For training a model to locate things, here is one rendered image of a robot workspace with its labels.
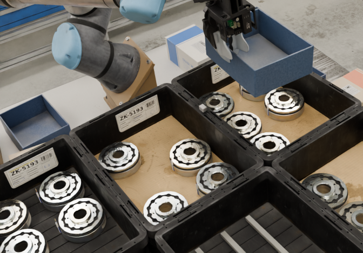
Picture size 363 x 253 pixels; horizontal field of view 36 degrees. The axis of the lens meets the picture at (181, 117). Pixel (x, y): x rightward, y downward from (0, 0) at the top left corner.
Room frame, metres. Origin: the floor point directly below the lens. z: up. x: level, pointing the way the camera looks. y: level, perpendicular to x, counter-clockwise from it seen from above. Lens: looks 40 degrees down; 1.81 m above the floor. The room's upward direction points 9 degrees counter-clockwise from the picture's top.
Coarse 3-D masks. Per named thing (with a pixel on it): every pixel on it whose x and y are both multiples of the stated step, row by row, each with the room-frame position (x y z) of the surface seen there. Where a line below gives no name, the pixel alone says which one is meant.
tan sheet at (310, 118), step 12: (240, 96) 1.19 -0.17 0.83; (240, 108) 1.14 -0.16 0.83; (252, 108) 1.13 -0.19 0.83; (312, 108) 1.09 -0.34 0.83; (264, 120) 1.08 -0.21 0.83; (276, 120) 1.07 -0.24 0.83; (300, 120) 1.06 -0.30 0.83; (312, 120) 1.05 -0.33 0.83; (324, 120) 1.04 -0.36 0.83; (264, 132) 1.03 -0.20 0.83; (276, 132) 1.03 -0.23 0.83; (288, 132) 1.02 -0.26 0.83; (300, 132) 1.01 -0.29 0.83
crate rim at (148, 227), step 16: (144, 96) 1.13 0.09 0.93; (112, 112) 1.09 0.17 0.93; (80, 128) 1.05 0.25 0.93; (224, 128) 0.96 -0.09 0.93; (80, 144) 0.99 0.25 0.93; (240, 144) 0.90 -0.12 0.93; (96, 160) 0.92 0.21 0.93; (256, 160) 0.84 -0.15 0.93; (240, 176) 0.80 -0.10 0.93; (192, 208) 0.74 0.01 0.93; (144, 224) 0.72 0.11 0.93; (160, 224) 0.71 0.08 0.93
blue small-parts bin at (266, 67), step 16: (256, 16) 1.12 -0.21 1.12; (256, 32) 1.12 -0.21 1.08; (272, 32) 1.07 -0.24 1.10; (288, 32) 1.02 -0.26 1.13; (208, 48) 1.06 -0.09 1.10; (256, 48) 1.06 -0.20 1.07; (272, 48) 1.05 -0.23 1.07; (288, 48) 1.02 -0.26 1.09; (304, 48) 0.97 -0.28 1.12; (224, 64) 0.99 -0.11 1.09; (240, 64) 0.93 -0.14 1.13; (256, 64) 1.00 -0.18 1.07; (272, 64) 0.90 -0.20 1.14; (288, 64) 0.92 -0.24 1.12; (304, 64) 0.93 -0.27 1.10; (240, 80) 0.93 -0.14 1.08; (256, 80) 0.89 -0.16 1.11; (272, 80) 0.90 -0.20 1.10; (288, 80) 0.92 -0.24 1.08; (256, 96) 0.89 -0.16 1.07
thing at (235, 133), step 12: (192, 72) 1.20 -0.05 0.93; (312, 72) 1.12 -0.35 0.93; (324, 84) 1.07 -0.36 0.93; (192, 96) 1.10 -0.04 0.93; (348, 96) 1.00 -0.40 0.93; (348, 108) 0.96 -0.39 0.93; (216, 120) 1.00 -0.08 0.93; (336, 120) 0.93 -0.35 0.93; (312, 132) 0.90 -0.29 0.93; (252, 144) 0.89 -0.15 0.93; (288, 144) 0.88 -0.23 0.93; (264, 156) 0.85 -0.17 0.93; (276, 156) 0.84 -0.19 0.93
